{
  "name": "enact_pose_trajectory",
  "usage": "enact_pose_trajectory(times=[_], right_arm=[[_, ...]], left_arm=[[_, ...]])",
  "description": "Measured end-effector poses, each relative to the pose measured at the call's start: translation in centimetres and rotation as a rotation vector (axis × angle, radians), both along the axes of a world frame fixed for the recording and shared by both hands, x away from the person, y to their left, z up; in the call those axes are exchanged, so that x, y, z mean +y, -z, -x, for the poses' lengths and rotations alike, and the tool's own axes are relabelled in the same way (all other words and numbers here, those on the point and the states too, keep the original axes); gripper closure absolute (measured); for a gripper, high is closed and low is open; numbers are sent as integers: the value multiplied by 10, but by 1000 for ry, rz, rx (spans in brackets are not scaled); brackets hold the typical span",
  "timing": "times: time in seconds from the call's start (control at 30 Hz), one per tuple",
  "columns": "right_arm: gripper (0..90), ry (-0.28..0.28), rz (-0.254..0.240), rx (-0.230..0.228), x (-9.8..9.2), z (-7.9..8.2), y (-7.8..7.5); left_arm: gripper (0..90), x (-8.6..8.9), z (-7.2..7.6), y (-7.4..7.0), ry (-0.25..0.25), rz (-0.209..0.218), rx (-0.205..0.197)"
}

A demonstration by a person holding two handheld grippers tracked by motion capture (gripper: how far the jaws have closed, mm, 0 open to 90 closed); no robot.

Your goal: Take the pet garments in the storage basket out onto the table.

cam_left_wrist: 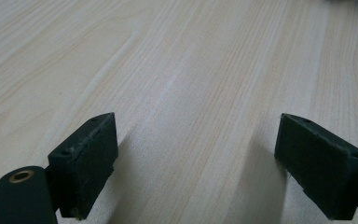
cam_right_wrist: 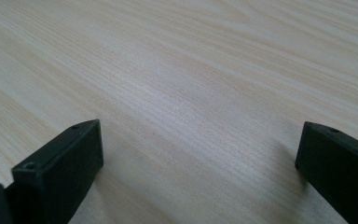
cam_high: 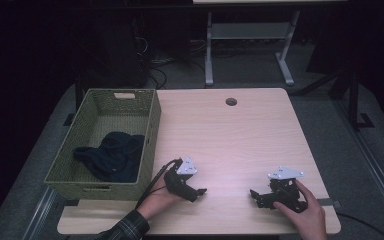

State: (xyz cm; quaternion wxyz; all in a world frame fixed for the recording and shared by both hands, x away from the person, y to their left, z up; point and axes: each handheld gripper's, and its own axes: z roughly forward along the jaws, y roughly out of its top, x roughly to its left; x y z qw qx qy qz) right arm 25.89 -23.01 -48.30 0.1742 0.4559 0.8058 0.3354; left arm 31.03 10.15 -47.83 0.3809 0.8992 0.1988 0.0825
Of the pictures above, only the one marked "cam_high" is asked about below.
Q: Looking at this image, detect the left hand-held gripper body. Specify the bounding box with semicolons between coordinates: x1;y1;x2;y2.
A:
163;156;200;203

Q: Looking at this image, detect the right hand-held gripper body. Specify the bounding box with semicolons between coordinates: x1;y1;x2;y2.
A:
262;165;309;214

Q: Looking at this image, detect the person's left hand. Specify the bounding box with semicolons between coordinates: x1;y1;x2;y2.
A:
136;172;185;221

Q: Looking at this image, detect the person's right hand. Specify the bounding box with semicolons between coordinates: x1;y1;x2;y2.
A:
272;179;328;240

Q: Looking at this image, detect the dark cloth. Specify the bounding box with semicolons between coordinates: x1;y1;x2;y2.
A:
72;130;146;184

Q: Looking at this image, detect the green woven basket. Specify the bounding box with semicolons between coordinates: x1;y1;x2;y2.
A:
44;87;162;202

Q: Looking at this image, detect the black metal stand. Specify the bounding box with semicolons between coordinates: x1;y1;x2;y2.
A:
326;64;376;132

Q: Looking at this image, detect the dark computer tower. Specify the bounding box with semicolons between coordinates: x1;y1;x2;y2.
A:
76;13;149;90

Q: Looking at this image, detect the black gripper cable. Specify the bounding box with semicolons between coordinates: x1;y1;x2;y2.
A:
134;158;183;211
335;211;384;240

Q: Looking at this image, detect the grey strap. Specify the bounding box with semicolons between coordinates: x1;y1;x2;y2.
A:
316;197;343;208

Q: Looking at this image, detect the metal floor rail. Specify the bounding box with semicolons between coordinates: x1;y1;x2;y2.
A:
332;98;384;223
21;185;59;240

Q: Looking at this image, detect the bundle of black floor cables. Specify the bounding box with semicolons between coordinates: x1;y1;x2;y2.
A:
136;36;208;90

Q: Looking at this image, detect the white metal desk frame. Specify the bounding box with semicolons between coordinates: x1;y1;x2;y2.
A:
204;10;302;88

